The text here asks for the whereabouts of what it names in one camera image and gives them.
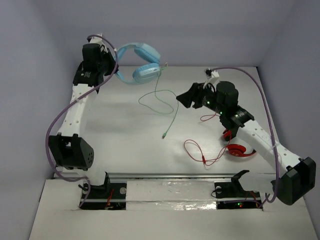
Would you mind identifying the red headphones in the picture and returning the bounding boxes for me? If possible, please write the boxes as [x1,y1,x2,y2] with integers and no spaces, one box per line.
[222,129,256,158]

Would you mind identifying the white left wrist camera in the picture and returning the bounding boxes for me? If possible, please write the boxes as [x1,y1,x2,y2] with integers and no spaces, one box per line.
[87,33,105,46]

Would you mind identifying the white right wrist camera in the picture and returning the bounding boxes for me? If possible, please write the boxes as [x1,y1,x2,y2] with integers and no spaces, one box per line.
[203,68,220,89]

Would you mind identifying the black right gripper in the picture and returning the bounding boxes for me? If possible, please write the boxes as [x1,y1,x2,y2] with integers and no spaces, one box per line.
[176,82,225,116]

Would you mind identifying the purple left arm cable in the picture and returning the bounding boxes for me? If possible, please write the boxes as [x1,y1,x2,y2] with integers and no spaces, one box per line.
[45,33,119,208]

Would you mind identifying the green headphone cable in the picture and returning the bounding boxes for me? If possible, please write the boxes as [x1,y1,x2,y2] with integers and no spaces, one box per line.
[138,62,180,140]

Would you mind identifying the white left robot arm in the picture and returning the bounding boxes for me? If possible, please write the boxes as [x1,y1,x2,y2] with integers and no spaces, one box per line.
[47,42,116,197]

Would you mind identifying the light blue headphones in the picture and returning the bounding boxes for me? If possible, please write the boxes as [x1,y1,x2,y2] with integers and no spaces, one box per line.
[115,42,162,85]

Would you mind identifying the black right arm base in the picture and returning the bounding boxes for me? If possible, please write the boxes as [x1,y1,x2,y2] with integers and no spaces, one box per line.
[210,170,263,210]

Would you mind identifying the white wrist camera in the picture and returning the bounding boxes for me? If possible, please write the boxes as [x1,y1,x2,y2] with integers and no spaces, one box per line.
[87,33,105,46]
[203,68,220,89]

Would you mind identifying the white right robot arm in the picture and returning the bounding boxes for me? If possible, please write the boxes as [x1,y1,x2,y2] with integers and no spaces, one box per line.
[176,81,316,206]

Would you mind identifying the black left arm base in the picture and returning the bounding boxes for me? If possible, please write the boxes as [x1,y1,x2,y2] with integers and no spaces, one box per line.
[80,182,127,210]

